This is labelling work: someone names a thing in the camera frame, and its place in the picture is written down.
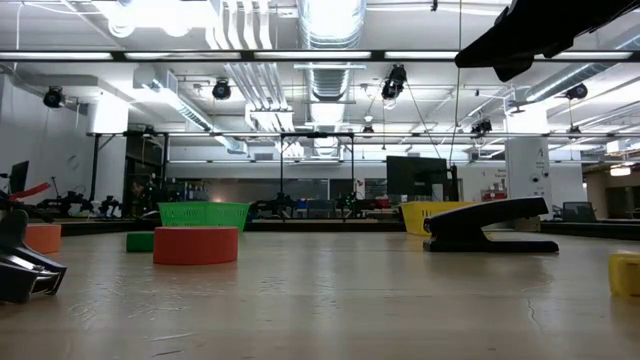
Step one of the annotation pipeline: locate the black stapler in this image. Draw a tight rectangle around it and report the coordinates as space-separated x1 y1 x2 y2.
422 195 561 254

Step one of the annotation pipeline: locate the yellow mini stapler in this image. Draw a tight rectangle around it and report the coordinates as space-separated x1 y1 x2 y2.
607 250 640 299

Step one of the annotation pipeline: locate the red tape roll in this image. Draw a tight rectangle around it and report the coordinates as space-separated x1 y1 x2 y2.
152 225 240 266

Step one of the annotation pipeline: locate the green mini stapler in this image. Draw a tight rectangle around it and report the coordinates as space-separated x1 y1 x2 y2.
125 230 156 254

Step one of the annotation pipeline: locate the orange tape roll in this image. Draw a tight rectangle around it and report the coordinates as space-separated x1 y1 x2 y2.
23 222 63 255

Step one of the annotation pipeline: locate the white pillar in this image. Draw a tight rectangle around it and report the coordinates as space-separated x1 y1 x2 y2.
504 135 554 221

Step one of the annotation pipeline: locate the red cabinet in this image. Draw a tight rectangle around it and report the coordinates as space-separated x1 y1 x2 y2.
479 187 509 203

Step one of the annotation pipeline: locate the black overhead beam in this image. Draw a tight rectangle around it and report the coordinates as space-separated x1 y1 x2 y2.
0 48 640 63

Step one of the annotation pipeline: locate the large black monitor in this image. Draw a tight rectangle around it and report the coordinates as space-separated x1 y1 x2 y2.
385 155 449 203

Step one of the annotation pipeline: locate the yellow plastic basket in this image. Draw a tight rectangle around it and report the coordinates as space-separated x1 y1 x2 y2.
399 200 476 237

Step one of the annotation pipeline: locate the green plastic basket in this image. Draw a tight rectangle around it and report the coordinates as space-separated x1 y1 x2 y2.
157 200 252 234

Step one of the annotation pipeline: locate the red background object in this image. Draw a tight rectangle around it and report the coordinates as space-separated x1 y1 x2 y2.
8 181 52 202

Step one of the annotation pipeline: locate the small black monitor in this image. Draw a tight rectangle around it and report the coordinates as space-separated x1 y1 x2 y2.
8 159 30 195

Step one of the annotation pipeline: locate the silver ceiling duct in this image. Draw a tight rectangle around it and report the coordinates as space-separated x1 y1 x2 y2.
297 0 367 101

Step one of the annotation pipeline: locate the black background rig frame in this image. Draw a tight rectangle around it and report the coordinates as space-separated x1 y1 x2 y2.
88 130 357 221

